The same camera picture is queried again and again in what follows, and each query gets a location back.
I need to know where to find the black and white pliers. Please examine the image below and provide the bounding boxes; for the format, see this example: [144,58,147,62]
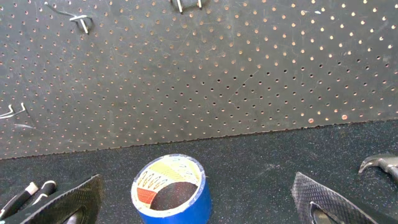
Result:
[0,180,58,220]

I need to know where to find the black pegboard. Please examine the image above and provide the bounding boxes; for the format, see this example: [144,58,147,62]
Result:
[0,0,398,161]

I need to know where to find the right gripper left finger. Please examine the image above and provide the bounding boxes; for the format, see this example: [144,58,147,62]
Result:
[0,174,104,224]

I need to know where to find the hammer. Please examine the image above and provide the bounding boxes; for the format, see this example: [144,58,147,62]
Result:
[358,152,398,183]

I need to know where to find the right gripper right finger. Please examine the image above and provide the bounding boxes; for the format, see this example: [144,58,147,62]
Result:
[291,171,398,224]

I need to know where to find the metal hook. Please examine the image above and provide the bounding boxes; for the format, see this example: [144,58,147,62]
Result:
[170,0,203,14]
[0,102,35,130]
[44,1,93,35]

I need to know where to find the roll of blue tape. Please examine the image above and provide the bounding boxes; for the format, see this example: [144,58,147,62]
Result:
[130,153,213,224]

